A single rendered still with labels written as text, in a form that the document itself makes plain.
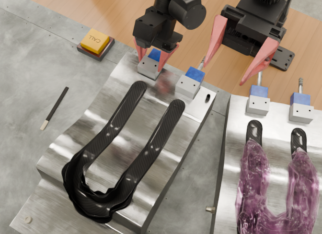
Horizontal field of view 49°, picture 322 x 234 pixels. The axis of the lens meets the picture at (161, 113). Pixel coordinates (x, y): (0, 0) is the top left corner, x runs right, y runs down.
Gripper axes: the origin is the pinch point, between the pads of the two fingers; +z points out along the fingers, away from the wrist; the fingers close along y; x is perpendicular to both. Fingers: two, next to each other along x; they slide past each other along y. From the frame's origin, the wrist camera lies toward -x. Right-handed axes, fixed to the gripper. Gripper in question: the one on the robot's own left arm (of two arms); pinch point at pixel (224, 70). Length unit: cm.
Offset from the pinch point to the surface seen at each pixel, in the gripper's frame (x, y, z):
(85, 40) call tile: 36, -43, -11
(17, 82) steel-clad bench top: 39, -53, 9
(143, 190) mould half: 26.3, -4.8, 17.9
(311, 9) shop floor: 123, 9, -143
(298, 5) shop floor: 123, 1, -142
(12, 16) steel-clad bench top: 40, -70, -8
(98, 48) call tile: 36, -39, -11
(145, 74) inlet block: 29.9, -20.5, -7.6
